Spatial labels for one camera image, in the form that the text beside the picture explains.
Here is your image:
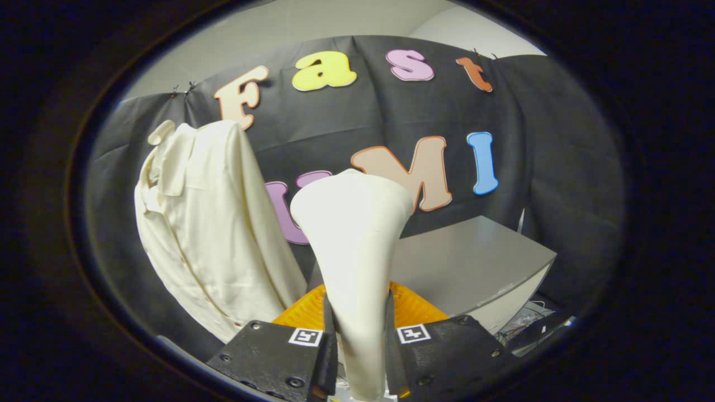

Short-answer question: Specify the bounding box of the black backdrop cloth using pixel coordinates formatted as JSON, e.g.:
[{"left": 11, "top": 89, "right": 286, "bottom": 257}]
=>
[{"left": 84, "top": 35, "right": 626, "bottom": 363}]

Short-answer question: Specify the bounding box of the white garment steamer head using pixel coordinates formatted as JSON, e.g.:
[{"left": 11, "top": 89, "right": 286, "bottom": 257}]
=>
[{"left": 290, "top": 169, "right": 414, "bottom": 401}]

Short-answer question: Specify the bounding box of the tangle of thin wires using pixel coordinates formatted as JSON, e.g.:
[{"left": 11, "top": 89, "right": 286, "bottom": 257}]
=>
[{"left": 496, "top": 300, "right": 562, "bottom": 348}]

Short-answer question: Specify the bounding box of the white cabinet with grey top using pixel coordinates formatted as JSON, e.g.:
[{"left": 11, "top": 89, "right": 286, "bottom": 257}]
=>
[{"left": 307, "top": 215, "right": 558, "bottom": 336}]

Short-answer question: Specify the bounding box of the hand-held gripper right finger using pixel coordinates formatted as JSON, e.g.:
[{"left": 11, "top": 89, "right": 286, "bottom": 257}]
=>
[{"left": 384, "top": 281, "right": 518, "bottom": 400}]

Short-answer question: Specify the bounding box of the cream button-up shirt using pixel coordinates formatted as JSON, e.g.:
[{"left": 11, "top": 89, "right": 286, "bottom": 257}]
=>
[{"left": 134, "top": 120, "right": 308, "bottom": 344}]

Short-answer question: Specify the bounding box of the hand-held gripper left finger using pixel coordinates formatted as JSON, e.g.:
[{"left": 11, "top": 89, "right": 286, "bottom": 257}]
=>
[{"left": 207, "top": 284, "right": 339, "bottom": 402}]

